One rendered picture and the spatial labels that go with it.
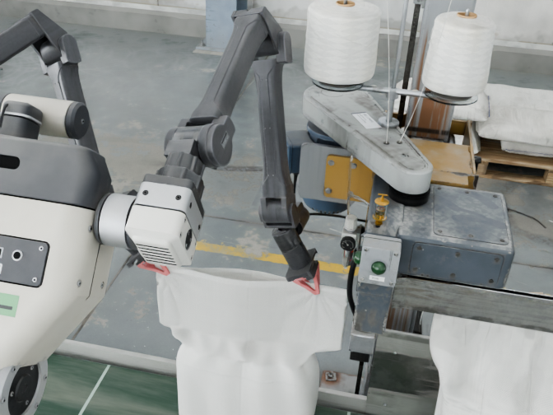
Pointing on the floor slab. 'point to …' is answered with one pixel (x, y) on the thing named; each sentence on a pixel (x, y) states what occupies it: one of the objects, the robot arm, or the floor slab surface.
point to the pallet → (489, 149)
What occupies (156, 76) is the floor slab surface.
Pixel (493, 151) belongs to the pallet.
